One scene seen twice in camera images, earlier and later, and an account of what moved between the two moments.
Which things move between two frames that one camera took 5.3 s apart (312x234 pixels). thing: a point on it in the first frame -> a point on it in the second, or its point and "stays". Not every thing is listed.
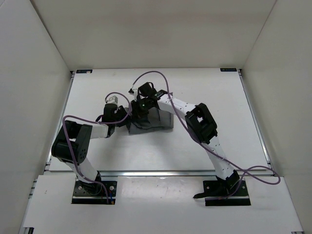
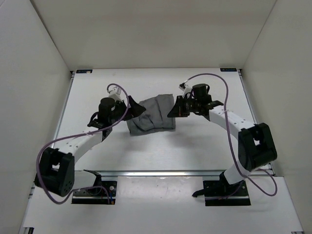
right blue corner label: (228, 69) stays
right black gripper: (137, 115) -> (178, 110)
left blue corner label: (84, 71) stays
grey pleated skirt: (157, 119) stays
